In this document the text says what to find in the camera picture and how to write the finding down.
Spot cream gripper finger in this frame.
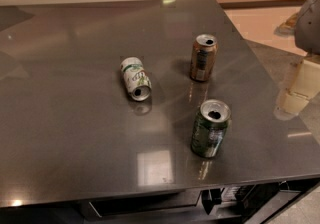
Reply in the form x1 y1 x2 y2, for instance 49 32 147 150
273 90 309 121
289 55 320 99

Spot white green 7up can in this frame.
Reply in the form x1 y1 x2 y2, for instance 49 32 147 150
120 57 152 101

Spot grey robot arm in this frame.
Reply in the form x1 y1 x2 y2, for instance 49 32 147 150
274 0 320 120

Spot green soda can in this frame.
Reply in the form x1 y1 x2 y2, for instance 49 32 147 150
191 99 231 158

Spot brown soda can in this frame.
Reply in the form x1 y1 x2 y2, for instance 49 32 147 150
190 34 218 82

